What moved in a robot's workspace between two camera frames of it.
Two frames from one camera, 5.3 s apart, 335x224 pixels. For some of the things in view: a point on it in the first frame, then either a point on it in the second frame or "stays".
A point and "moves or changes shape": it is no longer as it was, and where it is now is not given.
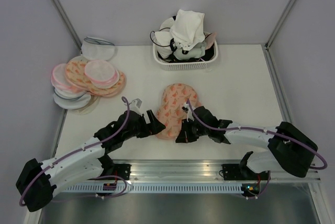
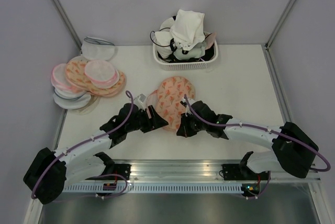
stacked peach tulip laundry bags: x=75 y=71 stays
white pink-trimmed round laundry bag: x=102 y=74 stays
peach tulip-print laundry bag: x=170 y=111 moves or changes shape
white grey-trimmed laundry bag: x=70 y=100 stays
